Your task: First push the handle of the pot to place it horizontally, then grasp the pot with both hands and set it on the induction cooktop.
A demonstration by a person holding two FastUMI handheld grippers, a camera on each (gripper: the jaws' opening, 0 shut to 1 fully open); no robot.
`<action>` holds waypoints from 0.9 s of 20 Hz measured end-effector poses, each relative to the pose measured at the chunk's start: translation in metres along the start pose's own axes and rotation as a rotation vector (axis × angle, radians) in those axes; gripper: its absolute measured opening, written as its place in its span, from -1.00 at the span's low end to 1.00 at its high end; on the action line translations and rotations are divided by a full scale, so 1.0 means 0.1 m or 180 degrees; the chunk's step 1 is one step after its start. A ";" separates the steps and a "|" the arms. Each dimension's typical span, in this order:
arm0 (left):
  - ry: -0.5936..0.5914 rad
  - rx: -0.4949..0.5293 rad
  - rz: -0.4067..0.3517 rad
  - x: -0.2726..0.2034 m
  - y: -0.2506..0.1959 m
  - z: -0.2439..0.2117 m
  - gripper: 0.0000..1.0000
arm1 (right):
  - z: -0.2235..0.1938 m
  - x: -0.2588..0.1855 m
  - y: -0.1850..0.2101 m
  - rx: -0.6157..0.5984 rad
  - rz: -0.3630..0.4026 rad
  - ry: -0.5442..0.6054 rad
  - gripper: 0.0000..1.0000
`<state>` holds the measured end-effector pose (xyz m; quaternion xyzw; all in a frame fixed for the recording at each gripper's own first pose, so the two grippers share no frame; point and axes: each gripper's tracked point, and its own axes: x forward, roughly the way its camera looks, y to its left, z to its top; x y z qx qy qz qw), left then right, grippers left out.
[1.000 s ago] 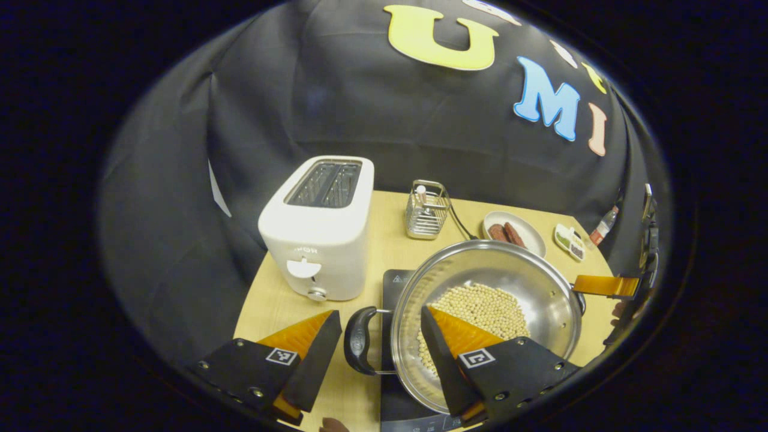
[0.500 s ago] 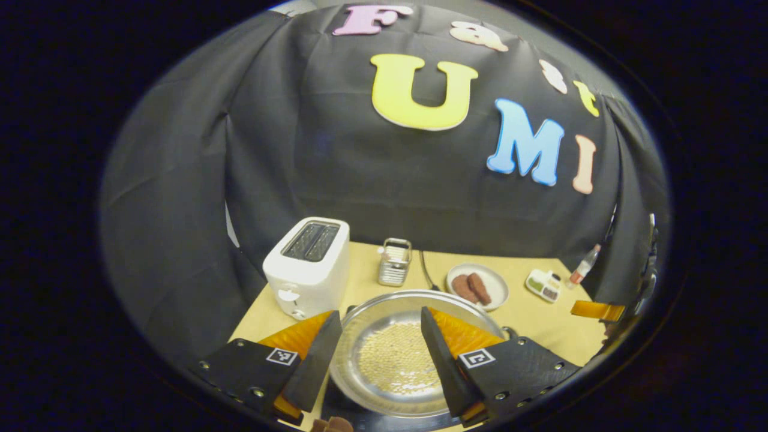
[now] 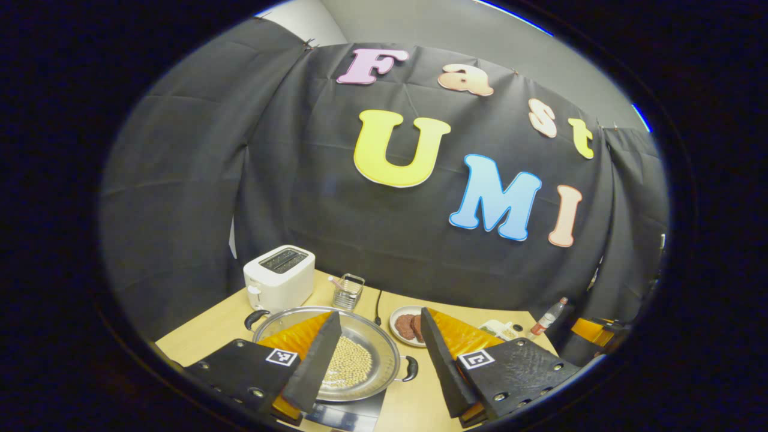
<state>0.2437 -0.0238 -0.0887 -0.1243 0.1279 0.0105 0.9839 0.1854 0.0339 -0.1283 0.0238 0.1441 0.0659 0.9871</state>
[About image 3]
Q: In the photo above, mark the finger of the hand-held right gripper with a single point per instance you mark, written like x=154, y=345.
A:
x=585, y=329

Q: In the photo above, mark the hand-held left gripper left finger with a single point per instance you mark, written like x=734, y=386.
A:
x=315, y=366

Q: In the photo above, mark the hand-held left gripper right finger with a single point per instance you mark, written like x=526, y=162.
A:
x=441, y=366

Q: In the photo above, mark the black induction cooktop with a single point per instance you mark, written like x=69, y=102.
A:
x=354, y=414

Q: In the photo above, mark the pile of soybeans in pot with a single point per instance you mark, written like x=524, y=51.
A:
x=351, y=363

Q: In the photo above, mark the water bottle with red label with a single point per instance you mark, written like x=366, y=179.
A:
x=547, y=318

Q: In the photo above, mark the brown meat patty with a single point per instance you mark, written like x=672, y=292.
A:
x=419, y=329
x=404, y=327

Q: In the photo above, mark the white round plate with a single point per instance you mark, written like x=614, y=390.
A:
x=393, y=333

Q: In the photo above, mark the white divided dish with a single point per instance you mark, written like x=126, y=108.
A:
x=495, y=329

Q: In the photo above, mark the pink straw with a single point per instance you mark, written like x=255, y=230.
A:
x=337, y=283

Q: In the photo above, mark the white toaster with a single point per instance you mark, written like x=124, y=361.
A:
x=279, y=282

